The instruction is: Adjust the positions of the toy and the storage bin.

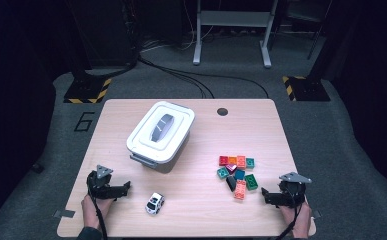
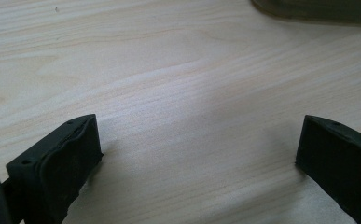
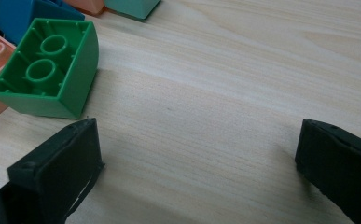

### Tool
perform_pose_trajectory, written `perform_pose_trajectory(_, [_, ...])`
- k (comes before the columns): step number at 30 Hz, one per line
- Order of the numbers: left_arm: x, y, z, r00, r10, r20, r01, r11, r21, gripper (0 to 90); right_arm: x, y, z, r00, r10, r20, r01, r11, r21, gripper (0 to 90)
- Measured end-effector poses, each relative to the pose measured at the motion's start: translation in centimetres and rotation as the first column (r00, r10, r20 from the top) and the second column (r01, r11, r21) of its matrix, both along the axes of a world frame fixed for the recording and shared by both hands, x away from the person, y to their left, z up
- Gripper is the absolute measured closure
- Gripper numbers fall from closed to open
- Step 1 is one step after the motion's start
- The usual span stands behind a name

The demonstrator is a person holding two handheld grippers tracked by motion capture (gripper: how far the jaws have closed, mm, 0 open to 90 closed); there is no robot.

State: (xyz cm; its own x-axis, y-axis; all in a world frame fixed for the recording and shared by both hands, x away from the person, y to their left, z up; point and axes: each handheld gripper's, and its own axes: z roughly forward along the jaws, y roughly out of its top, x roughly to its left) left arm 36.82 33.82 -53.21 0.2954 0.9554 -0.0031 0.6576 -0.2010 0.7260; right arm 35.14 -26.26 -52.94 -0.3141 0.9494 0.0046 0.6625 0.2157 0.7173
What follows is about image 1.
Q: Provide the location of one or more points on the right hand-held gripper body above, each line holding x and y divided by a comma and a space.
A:
292, 195

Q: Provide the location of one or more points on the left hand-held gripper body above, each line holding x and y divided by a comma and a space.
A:
99, 190

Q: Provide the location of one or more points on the green building block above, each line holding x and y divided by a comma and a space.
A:
251, 182

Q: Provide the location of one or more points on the long salmon building block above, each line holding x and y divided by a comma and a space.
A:
240, 190

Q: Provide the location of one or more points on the white toy car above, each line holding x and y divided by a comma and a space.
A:
154, 203

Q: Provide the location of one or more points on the dark teal building block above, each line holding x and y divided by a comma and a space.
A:
239, 174

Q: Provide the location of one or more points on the light teal building block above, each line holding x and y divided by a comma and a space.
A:
250, 163

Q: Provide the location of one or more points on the square salmon building block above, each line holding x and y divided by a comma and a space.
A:
241, 161

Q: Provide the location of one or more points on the yellow-orange building block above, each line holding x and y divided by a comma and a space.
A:
232, 160

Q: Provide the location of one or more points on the transparent grey storage bin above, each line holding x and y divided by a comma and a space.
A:
179, 154

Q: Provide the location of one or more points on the person's left hand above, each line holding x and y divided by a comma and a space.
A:
92, 211

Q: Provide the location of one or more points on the person's right hand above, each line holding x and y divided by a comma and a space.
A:
301, 221

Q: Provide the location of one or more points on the grey tape strip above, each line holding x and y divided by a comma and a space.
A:
316, 214
64, 213

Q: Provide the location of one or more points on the magenta building block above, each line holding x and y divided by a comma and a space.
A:
231, 168

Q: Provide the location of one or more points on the teal-green building block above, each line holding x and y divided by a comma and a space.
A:
222, 172

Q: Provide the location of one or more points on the red building block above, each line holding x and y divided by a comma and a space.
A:
223, 160

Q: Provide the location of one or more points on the small black floor object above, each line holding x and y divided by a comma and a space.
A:
37, 167

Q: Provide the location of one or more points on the black equipment rack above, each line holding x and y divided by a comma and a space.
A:
107, 33

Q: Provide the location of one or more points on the black base plate striped edge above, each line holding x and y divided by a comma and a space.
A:
309, 89
86, 90

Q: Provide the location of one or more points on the white metal stand frame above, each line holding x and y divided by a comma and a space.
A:
234, 18

